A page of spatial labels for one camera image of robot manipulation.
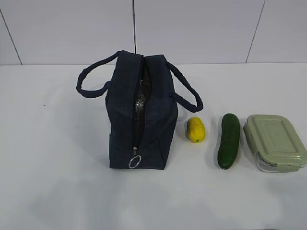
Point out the navy blue lunch bag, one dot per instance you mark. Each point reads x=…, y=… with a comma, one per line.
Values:
x=142, y=100

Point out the green lidded glass container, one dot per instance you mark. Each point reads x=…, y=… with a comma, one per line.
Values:
x=274, y=143

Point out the yellow toy corn cob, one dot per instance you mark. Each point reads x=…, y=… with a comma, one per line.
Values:
x=196, y=130

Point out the green cucumber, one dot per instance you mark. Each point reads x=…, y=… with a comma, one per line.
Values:
x=229, y=144

